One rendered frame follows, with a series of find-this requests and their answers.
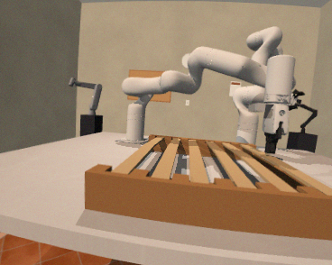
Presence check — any wooden bed frame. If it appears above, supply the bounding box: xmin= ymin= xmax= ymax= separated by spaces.
xmin=85 ymin=134 xmax=332 ymax=241

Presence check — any tan wooden slat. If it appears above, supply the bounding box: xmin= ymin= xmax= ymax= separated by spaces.
xmin=240 ymin=144 xmax=332 ymax=196
xmin=189 ymin=140 xmax=209 ymax=184
xmin=222 ymin=142 xmax=299 ymax=193
xmin=152 ymin=138 xmax=180 ymax=179
xmin=206 ymin=141 xmax=256 ymax=188
xmin=112 ymin=137 xmax=164 ymax=174

